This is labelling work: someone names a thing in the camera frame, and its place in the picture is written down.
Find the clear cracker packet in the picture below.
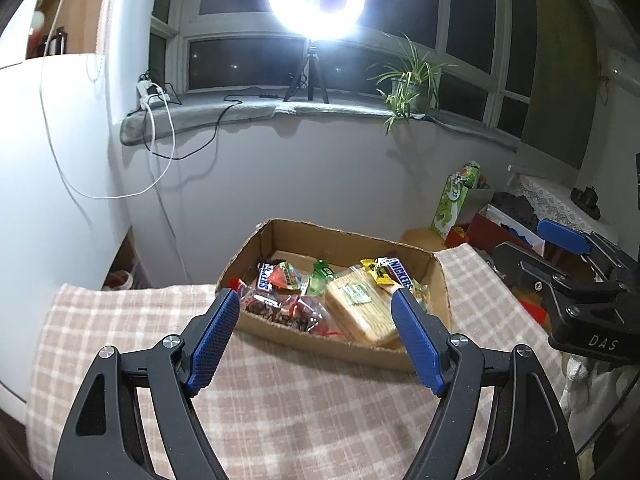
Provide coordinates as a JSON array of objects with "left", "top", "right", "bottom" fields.
[{"left": 325, "top": 266, "right": 401, "bottom": 346}]

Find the long white cable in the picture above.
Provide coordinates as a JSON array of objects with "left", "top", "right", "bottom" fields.
[{"left": 40, "top": 0, "right": 176, "bottom": 200}]

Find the small dark chocolate bar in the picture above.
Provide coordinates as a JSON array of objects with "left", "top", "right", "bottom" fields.
[{"left": 256, "top": 258, "right": 276, "bottom": 293}]

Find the dark ornament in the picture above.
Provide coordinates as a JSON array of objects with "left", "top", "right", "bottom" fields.
[{"left": 571, "top": 186, "right": 603, "bottom": 221}]

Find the black cable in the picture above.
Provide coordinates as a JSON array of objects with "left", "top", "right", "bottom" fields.
[{"left": 145, "top": 92, "right": 281, "bottom": 286}]

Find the clear packet of red snacks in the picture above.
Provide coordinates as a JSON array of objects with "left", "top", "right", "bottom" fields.
[
  {"left": 295, "top": 296, "right": 346, "bottom": 338},
  {"left": 239, "top": 287, "right": 301, "bottom": 331}
]

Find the large brown chocolate bar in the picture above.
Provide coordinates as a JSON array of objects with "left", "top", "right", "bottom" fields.
[{"left": 376, "top": 255, "right": 416, "bottom": 291}]

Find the short white cable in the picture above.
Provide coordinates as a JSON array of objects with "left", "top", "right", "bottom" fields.
[{"left": 142, "top": 102, "right": 176, "bottom": 161}]

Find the lace covered side table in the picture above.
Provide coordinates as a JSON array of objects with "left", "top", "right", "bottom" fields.
[{"left": 515, "top": 174, "right": 640, "bottom": 233}]

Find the green carton box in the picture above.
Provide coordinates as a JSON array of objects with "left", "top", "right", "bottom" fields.
[{"left": 431, "top": 161, "right": 493, "bottom": 241}]

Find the white power strip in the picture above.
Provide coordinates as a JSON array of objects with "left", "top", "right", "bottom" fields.
[{"left": 136, "top": 77, "right": 168, "bottom": 106}]

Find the dark cloth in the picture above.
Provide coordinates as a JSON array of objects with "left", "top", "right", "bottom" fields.
[{"left": 492, "top": 192, "right": 538, "bottom": 226}]

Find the ring light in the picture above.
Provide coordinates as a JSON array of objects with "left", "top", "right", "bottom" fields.
[{"left": 267, "top": 0, "right": 363, "bottom": 41}]

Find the potted spider plant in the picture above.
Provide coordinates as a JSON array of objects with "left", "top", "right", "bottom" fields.
[{"left": 367, "top": 32, "right": 458, "bottom": 136}]

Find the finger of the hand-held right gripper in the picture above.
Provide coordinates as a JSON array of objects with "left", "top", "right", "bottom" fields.
[
  {"left": 492, "top": 241, "right": 608, "bottom": 306},
  {"left": 537, "top": 219, "right": 640, "bottom": 286}
]

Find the grey windowsill mat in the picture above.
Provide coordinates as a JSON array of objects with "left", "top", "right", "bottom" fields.
[{"left": 120, "top": 95, "right": 518, "bottom": 153}]

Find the plaid tablecloth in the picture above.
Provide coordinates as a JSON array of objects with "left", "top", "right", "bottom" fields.
[{"left": 25, "top": 242, "right": 568, "bottom": 480}]

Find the window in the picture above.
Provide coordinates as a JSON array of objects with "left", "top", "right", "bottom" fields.
[{"left": 150, "top": 0, "right": 533, "bottom": 136}]

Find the small red-brown chocolate bar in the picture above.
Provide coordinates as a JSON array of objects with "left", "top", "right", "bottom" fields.
[{"left": 272, "top": 261, "right": 303, "bottom": 291}]

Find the white beaded blind cord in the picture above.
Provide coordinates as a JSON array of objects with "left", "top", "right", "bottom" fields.
[{"left": 85, "top": 0, "right": 123, "bottom": 81}]

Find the dark curtain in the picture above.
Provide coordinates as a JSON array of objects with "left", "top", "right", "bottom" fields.
[{"left": 520, "top": 0, "right": 601, "bottom": 171}]

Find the yellow candy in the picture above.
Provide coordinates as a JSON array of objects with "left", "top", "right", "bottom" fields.
[{"left": 361, "top": 257, "right": 393, "bottom": 286}]

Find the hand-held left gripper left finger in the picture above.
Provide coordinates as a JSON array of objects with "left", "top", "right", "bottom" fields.
[{"left": 52, "top": 287, "right": 241, "bottom": 480}]

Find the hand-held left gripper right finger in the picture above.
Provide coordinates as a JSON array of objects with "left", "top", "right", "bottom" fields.
[{"left": 390, "top": 289, "right": 578, "bottom": 480}]

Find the red cardboard box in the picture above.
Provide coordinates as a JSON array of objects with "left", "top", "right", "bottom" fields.
[{"left": 445, "top": 205, "right": 546, "bottom": 261}]

